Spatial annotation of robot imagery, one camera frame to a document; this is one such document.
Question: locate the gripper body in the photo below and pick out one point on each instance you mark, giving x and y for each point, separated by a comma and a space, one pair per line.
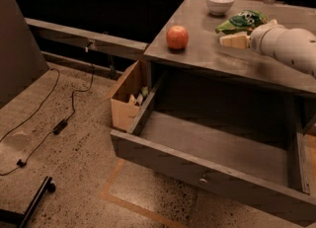
259, 39

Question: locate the green rice chip bag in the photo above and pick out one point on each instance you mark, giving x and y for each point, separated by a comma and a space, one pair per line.
244, 21

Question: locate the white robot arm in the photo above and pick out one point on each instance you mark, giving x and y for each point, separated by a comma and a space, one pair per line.
295, 48

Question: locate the open grey top drawer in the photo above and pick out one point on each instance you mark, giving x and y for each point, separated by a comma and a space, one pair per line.
244, 139

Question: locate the round silver drawer knob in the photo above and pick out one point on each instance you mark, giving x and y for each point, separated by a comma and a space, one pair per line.
203, 181

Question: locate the grey cabinet counter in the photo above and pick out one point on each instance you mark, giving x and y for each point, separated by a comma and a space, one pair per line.
204, 53

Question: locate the white ceramic bowl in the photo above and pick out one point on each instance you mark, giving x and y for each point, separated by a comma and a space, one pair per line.
219, 7

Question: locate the red apple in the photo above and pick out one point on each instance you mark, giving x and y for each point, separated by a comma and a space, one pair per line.
177, 37

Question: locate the cardboard box with items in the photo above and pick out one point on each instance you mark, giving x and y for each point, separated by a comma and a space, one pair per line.
124, 105

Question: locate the black chair base leg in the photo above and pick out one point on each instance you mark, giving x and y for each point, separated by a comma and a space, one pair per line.
20, 220

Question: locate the grey wall rail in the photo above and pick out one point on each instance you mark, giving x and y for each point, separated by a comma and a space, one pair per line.
121, 47

